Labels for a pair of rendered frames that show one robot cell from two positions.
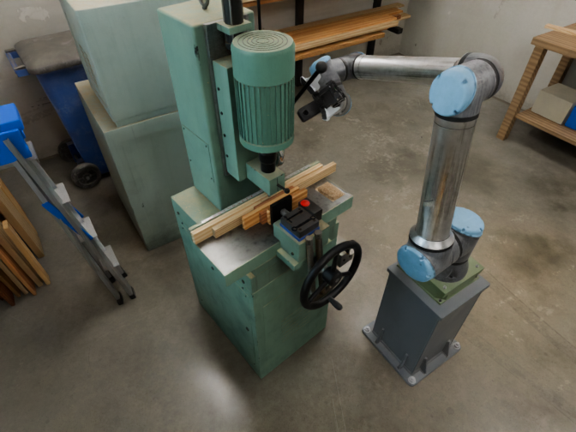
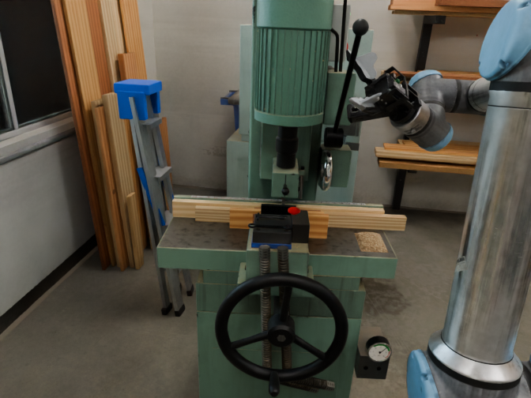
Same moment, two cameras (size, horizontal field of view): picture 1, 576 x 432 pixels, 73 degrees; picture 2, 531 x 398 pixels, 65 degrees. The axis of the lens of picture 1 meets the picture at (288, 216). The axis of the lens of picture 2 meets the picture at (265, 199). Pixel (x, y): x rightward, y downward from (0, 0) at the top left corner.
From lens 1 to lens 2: 80 cm
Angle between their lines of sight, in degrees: 40
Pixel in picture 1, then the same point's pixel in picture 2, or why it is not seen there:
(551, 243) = not seen: outside the picture
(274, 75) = (283, 13)
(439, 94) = (489, 43)
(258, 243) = (225, 242)
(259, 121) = (264, 76)
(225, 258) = (178, 237)
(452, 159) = (500, 172)
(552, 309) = not seen: outside the picture
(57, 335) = (102, 307)
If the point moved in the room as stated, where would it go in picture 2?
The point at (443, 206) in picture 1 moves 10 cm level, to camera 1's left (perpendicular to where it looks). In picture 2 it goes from (480, 275) to (419, 252)
